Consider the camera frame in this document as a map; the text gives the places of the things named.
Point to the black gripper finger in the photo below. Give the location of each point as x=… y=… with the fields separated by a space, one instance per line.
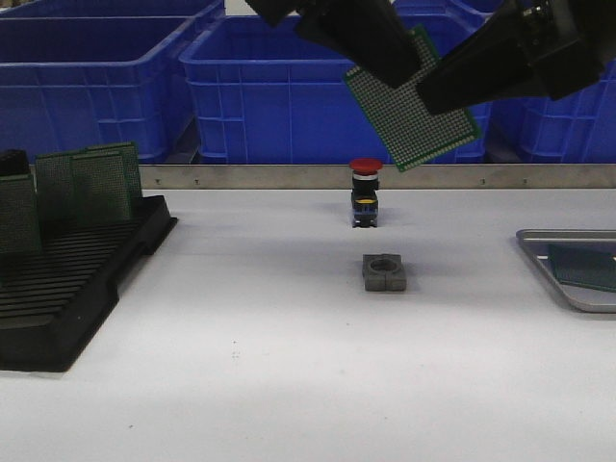
x=369 y=33
x=273 y=11

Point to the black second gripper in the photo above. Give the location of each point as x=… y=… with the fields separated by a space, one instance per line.
x=536 y=48

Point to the green circuit board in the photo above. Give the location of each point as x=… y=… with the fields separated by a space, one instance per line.
x=582 y=267
x=19 y=216
x=101 y=189
x=411 y=135

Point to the rear right green board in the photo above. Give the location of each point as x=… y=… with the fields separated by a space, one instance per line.
x=131 y=168

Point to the silver metal tray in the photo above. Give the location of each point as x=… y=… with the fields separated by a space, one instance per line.
x=534 y=243

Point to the black slotted board rack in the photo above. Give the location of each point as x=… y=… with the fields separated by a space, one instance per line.
x=54 y=301

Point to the far right blue crate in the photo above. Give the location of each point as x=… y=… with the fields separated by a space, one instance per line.
x=472 y=12

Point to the centre blue plastic crate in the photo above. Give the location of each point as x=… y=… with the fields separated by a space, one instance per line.
x=263 y=95

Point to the blue plastic crate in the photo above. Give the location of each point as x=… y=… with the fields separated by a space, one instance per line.
x=263 y=95
x=68 y=83
x=576 y=129

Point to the right blue plastic crate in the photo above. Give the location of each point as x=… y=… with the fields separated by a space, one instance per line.
x=576 y=129

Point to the red emergency stop button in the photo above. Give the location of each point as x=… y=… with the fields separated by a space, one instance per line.
x=365 y=184

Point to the left blue plastic crate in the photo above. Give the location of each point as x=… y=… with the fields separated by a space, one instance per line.
x=68 y=83

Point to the far left blue crate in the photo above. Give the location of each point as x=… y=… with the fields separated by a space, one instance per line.
x=202 y=12

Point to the grey square mounting block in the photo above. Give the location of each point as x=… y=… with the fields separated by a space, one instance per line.
x=383 y=273

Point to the metal table edge rail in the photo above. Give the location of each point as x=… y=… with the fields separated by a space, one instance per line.
x=338 y=177

